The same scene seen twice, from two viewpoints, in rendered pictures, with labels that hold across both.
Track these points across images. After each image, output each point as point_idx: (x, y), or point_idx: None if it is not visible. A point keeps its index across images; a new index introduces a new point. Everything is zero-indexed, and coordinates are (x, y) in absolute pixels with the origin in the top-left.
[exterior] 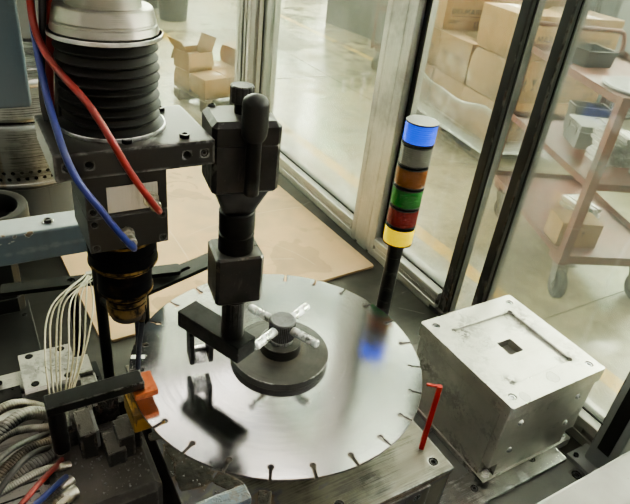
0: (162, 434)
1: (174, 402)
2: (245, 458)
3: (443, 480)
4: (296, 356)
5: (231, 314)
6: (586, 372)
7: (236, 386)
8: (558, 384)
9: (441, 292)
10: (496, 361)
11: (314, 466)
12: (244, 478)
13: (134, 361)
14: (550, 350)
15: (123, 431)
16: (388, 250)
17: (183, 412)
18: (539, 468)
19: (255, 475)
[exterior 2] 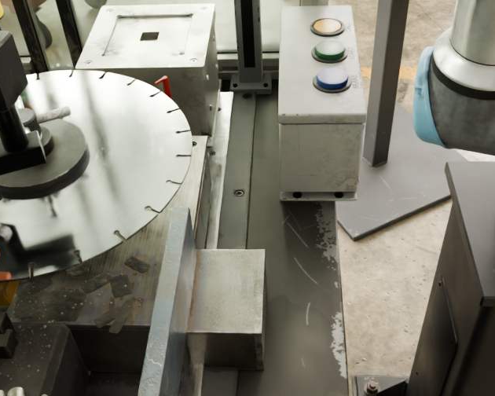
0: (45, 271)
1: (16, 251)
2: (125, 221)
3: (207, 152)
4: (53, 141)
5: (13, 118)
6: (209, 14)
7: (41, 199)
8: (205, 32)
9: (30, 59)
10: (155, 51)
11: None
12: (104, 269)
13: None
14: (174, 19)
15: None
16: None
17: (34, 247)
18: (228, 110)
19: (147, 220)
